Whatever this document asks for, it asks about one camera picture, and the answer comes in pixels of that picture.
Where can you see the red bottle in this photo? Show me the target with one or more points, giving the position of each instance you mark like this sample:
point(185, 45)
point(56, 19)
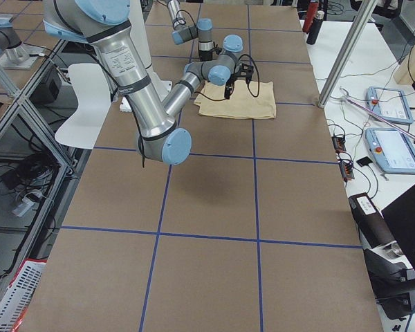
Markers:
point(312, 9)

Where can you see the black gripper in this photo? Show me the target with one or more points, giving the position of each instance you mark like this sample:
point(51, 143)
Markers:
point(205, 55)
point(229, 83)

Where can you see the near blue teach pendant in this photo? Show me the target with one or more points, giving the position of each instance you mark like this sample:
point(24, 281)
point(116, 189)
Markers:
point(392, 151)

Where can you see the aluminium frame post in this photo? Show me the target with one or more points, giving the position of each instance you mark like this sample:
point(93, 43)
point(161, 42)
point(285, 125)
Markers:
point(349, 43)

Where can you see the white perforated basket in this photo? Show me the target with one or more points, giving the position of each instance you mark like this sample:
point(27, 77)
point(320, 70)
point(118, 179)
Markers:
point(19, 293)

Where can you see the blue teach pendant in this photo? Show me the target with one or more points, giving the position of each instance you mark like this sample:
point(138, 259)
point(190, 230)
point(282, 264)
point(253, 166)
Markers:
point(392, 151)
point(395, 97)

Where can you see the black bottle clear cap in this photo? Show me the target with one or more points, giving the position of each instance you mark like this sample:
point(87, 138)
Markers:
point(315, 27)

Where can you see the black monitor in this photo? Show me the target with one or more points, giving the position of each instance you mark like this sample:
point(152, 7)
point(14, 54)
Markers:
point(399, 216)

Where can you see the white plastic chair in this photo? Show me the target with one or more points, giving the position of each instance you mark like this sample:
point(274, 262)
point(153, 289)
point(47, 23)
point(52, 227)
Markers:
point(91, 89)

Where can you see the far blue teach pendant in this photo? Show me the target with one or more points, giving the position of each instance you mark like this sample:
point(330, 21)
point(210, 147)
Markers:
point(395, 97)

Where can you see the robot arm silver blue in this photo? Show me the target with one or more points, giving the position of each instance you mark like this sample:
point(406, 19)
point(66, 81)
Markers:
point(106, 26)
point(185, 29)

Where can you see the reach grabber stick tool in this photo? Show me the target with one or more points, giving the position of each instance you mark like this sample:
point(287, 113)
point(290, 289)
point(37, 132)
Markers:
point(374, 109)

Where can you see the beige long-sleeve printed shirt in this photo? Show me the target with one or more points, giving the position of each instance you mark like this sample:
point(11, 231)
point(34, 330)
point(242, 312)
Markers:
point(241, 105)

